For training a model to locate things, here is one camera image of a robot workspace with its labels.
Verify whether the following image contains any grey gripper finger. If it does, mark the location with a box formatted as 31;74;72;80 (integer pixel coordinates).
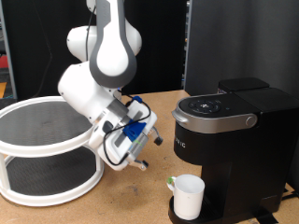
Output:
150;125;164;147
128;158;150;172

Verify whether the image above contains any black camera cable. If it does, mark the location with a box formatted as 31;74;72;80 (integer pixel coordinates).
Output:
102;92;153;167

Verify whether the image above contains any vertical metal rack rail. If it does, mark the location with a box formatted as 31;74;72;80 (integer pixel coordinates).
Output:
181;0;192;91

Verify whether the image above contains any white two-tier turntable shelf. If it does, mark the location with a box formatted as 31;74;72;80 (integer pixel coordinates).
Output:
0;95;106;208

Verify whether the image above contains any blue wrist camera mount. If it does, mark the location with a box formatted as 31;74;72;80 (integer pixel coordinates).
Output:
121;95;148;142

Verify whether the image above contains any black Keurig power cord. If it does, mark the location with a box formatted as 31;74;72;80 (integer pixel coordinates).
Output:
280;186;299;202

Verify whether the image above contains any white mug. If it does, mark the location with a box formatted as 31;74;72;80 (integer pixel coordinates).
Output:
165;174;206;221

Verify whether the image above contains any black hanging wall cable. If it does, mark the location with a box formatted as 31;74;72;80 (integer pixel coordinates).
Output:
33;0;54;98

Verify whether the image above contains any black Keurig coffee machine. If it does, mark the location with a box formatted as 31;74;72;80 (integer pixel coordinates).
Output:
168;87;299;224

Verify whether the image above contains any grey metal frame post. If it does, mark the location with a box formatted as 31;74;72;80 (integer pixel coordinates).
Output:
0;0;17;97

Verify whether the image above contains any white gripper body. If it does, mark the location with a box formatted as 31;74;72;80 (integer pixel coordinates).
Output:
88;100;159;172

